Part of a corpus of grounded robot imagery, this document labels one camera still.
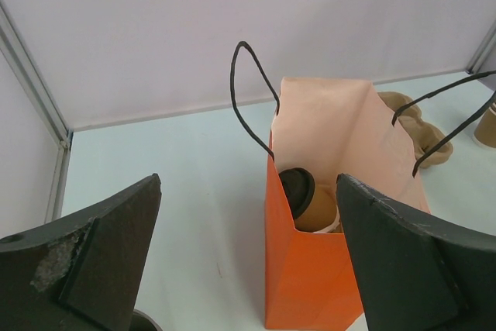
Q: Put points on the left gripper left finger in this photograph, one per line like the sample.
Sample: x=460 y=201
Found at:
x=81 y=271

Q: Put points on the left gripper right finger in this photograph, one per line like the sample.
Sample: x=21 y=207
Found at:
x=415 y=271

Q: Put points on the white paper napkin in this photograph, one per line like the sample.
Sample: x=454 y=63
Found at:
x=325 y=220

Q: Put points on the brown paper coffee cup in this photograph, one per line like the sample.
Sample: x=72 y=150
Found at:
x=322 y=199

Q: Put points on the black plastic cup lid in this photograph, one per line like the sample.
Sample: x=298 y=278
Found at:
x=299 y=189

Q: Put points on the orange paper bag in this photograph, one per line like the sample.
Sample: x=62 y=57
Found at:
x=329 y=127

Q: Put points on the grey tape roll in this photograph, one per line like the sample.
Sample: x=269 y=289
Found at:
x=142 y=322

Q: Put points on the stack of paper cups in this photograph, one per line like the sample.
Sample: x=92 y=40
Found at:
x=485 y=133

